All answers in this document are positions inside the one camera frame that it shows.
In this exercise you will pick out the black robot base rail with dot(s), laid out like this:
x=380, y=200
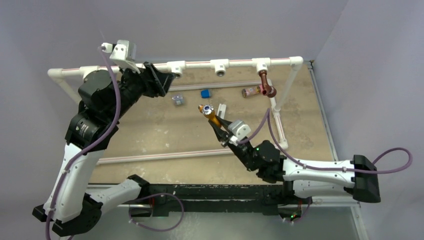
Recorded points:
x=219, y=198

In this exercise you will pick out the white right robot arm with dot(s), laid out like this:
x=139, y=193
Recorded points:
x=306, y=178

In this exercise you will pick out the orange water faucet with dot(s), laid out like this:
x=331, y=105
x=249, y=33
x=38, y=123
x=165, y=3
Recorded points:
x=208, y=112

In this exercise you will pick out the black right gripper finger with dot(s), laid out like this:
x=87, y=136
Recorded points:
x=221, y=134
x=225, y=125

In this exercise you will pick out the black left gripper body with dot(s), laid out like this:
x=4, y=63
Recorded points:
x=133, y=86

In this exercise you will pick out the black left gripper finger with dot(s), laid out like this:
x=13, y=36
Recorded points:
x=165, y=79
x=153, y=89

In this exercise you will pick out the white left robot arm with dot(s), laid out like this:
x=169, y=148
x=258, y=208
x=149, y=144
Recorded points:
x=70, y=210

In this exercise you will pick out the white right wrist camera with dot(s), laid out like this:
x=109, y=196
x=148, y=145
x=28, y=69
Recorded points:
x=239, y=130

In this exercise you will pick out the pink capped small bottle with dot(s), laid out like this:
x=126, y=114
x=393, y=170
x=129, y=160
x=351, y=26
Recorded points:
x=252, y=91

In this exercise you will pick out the white PVC pipe frame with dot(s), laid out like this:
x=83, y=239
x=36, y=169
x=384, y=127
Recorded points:
x=59, y=75

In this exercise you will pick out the white plastic clip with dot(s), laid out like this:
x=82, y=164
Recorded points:
x=221, y=111

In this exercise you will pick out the small grey blue box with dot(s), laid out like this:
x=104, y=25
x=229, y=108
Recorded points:
x=178, y=100

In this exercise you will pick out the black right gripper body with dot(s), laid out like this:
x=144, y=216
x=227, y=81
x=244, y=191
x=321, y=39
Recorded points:
x=242, y=153

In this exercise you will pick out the blue cube block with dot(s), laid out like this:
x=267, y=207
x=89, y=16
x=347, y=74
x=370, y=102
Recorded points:
x=205, y=94

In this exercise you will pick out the brown water faucet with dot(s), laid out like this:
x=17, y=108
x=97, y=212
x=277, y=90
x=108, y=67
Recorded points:
x=267, y=90

